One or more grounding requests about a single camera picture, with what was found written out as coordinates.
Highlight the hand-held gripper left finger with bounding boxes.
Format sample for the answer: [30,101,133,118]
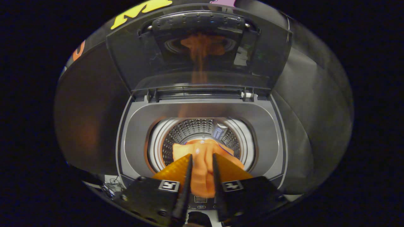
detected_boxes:
[118,154,193,227]

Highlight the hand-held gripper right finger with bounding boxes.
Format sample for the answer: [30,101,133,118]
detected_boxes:
[212,153,288,226]

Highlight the yellow-orange polo shirt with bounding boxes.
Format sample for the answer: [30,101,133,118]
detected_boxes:
[172,139,245,199]

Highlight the dark washing machine lid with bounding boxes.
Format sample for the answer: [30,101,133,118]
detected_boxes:
[106,3,292,98]

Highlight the black cables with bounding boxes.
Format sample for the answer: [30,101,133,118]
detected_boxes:
[101,176,127,199]

